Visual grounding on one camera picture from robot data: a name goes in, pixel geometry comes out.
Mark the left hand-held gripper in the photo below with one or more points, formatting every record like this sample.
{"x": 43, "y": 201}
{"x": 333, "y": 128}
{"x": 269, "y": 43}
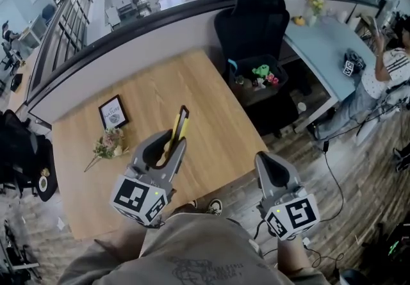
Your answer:
{"x": 137, "y": 195}

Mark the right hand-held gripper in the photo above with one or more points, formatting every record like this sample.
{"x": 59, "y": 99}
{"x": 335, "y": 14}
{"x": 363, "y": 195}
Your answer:
{"x": 298, "y": 213}

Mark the person's right forearm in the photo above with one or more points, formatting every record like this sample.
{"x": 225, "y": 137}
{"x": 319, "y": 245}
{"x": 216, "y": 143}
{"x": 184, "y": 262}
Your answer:
{"x": 293, "y": 256}

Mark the dried flower bouquet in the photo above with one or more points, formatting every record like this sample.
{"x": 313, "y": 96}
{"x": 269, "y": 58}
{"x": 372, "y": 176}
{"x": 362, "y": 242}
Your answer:
{"x": 109, "y": 144}

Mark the person's left shoe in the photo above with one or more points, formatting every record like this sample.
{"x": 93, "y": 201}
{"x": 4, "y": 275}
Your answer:
{"x": 193, "y": 204}

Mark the person's shoe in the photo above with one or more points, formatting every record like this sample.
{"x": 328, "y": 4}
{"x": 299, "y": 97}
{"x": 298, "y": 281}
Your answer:
{"x": 193, "y": 204}
{"x": 214, "y": 207}

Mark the black power adapter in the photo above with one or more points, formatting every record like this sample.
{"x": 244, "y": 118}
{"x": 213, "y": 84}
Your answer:
{"x": 326, "y": 146}

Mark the black framed picture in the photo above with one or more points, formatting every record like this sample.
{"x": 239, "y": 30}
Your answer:
{"x": 113, "y": 112}

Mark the person's right shoe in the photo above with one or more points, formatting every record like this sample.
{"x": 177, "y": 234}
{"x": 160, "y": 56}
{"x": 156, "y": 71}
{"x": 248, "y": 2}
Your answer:
{"x": 214, "y": 207}

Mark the white paper cup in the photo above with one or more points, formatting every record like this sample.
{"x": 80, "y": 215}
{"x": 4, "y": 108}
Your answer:
{"x": 301, "y": 107}

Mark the wooden table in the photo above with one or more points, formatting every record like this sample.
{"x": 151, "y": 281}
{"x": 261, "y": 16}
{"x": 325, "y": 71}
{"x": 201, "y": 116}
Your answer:
{"x": 192, "y": 91}

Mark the black storage box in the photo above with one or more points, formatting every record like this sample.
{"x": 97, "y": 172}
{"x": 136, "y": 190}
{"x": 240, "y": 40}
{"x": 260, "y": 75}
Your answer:
{"x": 256, "y": 91}

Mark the pink plush toy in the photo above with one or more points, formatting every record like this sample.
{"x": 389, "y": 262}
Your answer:
{"x": 272, "y": 79}

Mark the person's beige shirt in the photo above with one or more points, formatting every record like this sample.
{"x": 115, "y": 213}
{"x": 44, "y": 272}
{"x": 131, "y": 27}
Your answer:
{"x": 198, "y": 255}

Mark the green plush toy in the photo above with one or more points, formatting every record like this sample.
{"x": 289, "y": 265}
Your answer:
{"x": 262, "y": 70}

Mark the round green white plate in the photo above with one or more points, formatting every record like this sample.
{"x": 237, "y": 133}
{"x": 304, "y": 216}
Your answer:
{"x": 43, "y": 182}

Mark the black mesh chair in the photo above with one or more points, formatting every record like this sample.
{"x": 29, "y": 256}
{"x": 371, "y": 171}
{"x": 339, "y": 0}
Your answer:
{"x": 22, "y": 152}

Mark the light blue desk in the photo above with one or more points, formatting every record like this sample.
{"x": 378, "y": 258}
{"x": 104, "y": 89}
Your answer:
{"x": 323, "y": 50}

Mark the spare hand-held gripper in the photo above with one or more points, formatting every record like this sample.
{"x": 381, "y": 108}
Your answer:
{"x": 352, "y": 64}

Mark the black office chair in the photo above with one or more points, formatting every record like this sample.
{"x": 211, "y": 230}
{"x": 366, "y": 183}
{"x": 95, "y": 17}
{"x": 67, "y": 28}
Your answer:
{"x": 253, "y": 24}

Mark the black metal railing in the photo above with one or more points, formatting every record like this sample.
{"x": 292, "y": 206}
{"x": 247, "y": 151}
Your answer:
{"x": 70, "y": 21}

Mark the vase of yellow flowers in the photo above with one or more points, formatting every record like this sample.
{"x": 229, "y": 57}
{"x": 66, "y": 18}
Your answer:
{"x": 315, "y": 5}

